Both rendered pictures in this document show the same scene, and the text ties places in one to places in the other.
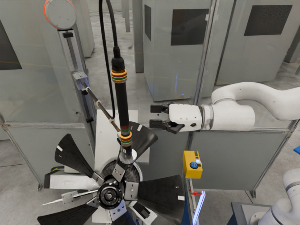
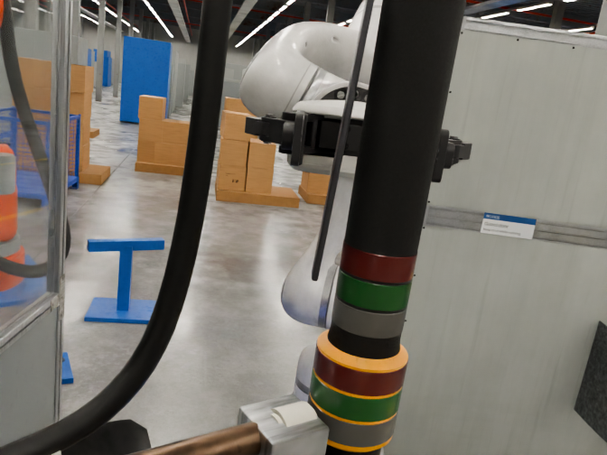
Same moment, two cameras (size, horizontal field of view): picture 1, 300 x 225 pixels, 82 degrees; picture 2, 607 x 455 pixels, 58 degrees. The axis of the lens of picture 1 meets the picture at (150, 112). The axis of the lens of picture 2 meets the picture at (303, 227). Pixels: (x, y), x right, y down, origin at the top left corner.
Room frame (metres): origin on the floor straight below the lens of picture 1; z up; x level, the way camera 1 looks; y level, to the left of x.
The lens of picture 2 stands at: (0.51, 0.32, 1.67)
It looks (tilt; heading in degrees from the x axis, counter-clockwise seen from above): 14 degrees down; 267
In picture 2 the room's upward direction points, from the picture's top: 8 degrees clockwise
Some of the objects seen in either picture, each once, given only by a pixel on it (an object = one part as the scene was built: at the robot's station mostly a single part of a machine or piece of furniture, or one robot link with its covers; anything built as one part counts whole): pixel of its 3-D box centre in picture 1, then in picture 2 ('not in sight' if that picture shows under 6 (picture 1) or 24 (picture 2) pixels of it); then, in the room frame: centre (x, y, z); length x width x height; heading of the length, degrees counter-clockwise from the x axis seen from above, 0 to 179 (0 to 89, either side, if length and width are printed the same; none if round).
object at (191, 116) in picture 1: (185, 116); (353, 134); (0.46, -0.12, 1.64); 0.11 x 0.10 x 0.07; 88
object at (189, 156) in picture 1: (191, 164); not in sight; (0.75, -0.28, 1.02); 0.16 x 0.10 x 0.11; 178
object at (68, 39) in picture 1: (80, 84); not in sight; (1.04, 0.46, 1.48); 0.05 x 0.03 x 0.62; 123
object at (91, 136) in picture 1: (94, 143); not in sight; (1.07, 0.48, 0.90); 0.08 x 0.06 x 1.80; 123
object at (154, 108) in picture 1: (159, 106); (280, 133); (0.52, -0.03, 1.64); 0.07 x 0.03 x 0.03; 88
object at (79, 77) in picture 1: (81, 80); not in sight; (0.99, 0.43, 1.53); 0.10 x 0.07 x 0.09; 33
